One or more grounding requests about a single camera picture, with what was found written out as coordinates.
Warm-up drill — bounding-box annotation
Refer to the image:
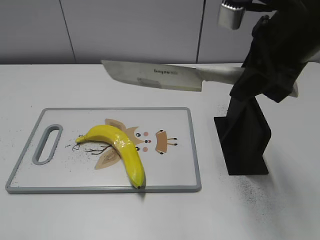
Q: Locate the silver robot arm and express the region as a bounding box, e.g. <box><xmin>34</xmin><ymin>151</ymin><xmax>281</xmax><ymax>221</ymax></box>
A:
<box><xmin>218</xmin><ymin>0</ymin><xmax>320</xmax><ymax>103</ymax></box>

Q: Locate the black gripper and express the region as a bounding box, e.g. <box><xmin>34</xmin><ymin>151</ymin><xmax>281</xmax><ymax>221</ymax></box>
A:
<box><xmin>229</xmin><ymin>0</ymin><xmax>320</xmax><ymax>103</ymax></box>

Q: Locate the white grey-rimmed cutting board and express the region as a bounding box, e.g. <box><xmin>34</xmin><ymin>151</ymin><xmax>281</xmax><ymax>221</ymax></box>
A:
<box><xmin>5</xmin><ymin>107</ymin><xmax>201</xmax><ymax>194</ymax></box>

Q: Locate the yellow plastic banana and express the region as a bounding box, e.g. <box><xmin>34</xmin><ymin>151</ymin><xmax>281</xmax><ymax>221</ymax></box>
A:
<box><xmin>75</xmin><ymin>124</ymin><xmax>145</xmax><ymax>189</ymax></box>

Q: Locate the black knife stand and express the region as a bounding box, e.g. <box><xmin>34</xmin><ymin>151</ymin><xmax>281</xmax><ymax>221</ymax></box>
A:
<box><xmin>214</xmin><ymin>97</ymin><xmax>272</xmax><ymax>176</ymax></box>

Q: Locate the white-handled kitchen knife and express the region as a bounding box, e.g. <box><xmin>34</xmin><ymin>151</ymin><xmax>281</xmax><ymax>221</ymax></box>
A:
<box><xmin>100</xmin><ymin>59</ymin><xmax>300</xmax><ymax>99</ymax></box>

